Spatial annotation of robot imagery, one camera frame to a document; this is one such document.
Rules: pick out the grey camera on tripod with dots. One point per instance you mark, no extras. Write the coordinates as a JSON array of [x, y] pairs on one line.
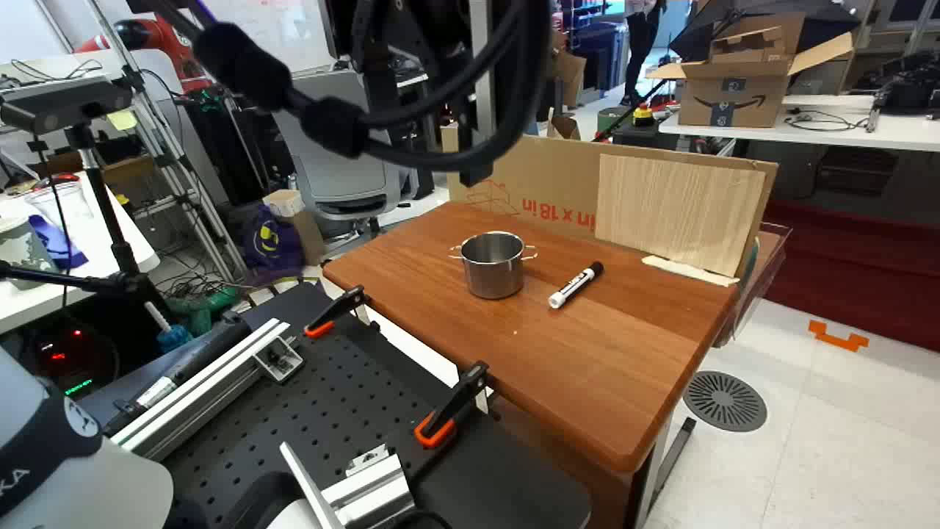
[[62, 101]]

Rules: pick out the aluminium extrusion rail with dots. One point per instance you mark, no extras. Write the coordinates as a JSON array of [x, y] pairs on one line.
[[357, 490]]

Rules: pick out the white work table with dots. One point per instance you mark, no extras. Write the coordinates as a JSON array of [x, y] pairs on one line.
[[883, 133]]

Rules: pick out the metal shelf rack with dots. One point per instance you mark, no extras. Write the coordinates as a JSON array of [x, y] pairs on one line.
[[180, 179]]

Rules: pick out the white robot base link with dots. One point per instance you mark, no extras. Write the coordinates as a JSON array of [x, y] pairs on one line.
[[69, 480]]

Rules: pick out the pale corrugated cardboard sheet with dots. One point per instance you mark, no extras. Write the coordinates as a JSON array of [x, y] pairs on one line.
[[677, 211]]

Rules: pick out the black unit with red lights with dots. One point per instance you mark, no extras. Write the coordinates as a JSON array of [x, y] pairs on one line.
[[69, 354]]

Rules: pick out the grey office chair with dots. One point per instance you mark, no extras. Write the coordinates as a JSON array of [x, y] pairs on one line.
[[343, 186]]

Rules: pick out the black and white marker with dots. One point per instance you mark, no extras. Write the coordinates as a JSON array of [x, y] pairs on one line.
[[576, 286]]

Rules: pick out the small steel pot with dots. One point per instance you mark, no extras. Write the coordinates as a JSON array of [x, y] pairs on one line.
[[491, 279]]

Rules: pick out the black tripod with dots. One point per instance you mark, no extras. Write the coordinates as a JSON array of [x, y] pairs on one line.
[[113, 226]]

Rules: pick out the black orange bar clamp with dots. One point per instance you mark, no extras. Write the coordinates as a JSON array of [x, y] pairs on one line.
[[444, 414], [332, 314]]

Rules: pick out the white side table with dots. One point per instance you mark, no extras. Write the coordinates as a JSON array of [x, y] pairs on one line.
[[69, 245]]

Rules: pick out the blue cloth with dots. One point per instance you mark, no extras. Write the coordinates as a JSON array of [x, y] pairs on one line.
[[58, 242]]

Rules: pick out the black equipment case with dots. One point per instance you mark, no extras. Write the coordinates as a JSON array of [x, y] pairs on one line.
[[235, 148]]

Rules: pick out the red machine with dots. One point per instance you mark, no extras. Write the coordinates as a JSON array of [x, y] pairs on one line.
[[163, 39]]

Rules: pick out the aluminium rail with bracket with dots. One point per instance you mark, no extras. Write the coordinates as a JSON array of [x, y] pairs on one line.
[[209, 383]]

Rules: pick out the purple bag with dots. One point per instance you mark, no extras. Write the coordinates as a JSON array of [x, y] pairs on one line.
[[265, 240]]

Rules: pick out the open smile logo cardboard box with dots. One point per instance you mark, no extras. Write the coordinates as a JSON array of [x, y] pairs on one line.
[[735, 98]]

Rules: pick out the black perforated breadboard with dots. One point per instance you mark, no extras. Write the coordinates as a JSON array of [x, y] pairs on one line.
[[325, 414]]

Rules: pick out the brown cardboard panel red print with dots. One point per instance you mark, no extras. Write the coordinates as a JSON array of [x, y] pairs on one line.
[[534, 186]]

